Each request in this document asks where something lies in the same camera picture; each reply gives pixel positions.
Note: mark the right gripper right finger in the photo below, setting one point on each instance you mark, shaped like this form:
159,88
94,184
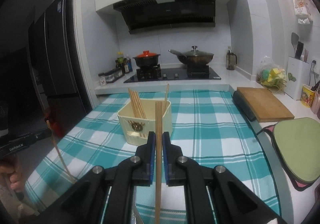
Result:
213,195

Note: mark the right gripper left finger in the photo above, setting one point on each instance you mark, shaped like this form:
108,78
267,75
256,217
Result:
105,195

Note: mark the chopstick across spoon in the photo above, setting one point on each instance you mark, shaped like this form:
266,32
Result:
72,179

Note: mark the wooden chopstick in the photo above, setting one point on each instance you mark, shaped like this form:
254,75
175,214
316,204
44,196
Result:
137,108
139,105
136,105
158,121

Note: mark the person's left hand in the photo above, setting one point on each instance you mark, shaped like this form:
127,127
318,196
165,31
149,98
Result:
12,167

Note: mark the teal plaid tablecloth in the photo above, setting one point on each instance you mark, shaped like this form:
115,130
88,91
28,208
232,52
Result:
207,126

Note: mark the cream utensil holder box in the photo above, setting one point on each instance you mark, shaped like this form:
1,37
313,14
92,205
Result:
136,130

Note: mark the black refrigerator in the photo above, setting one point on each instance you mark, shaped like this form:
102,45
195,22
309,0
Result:
40,73

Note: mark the chopstick in holder left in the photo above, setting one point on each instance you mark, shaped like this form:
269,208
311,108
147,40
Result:
132,102

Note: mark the chopstick in holder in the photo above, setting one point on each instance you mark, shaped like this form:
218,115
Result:
132,102
165,100

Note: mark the dark rolled mat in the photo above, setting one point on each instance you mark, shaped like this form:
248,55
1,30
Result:
243,106

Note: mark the green cutting board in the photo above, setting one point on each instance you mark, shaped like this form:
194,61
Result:
296,142

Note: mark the wooden cutting board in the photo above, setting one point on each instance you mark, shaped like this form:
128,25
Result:
265,106

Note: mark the spice jar rack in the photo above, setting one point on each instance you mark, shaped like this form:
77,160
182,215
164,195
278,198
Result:
110,76

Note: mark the chopstick in holder right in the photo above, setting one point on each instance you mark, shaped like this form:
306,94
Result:
165,100

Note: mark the black gas stove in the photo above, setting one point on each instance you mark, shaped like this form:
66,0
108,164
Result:
157,73

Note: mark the bag of yellow sponges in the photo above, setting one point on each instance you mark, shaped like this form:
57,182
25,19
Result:
271,76

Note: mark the condiment bottles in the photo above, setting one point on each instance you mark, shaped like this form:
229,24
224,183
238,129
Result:
124,63

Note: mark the yellow printed box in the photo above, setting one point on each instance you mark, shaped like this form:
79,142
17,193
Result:
307,96

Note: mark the dark water bottle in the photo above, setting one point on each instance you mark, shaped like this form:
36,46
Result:
231,59

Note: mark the black wok with lid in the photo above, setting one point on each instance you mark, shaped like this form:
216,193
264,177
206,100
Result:
193,57

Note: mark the black pot orange lid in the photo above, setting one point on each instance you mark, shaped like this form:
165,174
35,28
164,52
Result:
147,59

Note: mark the white knife block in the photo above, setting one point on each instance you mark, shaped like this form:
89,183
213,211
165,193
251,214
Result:
297,76

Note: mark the black range hood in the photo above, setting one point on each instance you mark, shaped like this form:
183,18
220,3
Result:
146,15

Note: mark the hanging plastic bag pack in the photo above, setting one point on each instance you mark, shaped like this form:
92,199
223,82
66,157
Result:
302,12

